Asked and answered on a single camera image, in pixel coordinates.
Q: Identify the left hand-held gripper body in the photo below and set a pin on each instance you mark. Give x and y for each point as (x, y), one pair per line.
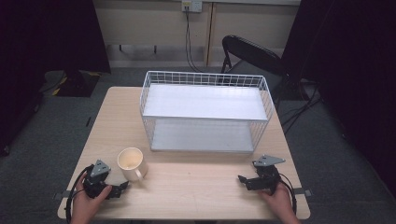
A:
(99, 171)

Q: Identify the white wall socket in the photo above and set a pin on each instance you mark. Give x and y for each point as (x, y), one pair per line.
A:
(191, 5)

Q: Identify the cream ceramic cup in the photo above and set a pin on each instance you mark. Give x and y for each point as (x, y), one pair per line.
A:
(132, 163)

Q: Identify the black stand base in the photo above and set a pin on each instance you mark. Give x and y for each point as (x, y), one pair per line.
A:
(76, 84)

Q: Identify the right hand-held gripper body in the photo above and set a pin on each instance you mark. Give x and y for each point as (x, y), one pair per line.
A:
(266, 174)

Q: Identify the black folding chair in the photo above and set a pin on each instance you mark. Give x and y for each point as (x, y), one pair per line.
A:
(253, 54)

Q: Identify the person's right hand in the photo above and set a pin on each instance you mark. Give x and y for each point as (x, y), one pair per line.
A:
(280, 203)

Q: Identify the person's left hand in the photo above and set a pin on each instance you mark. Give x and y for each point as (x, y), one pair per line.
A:
(85, 205)

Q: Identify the black curtain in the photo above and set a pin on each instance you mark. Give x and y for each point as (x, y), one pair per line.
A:
(351, 77)
(46, 46)

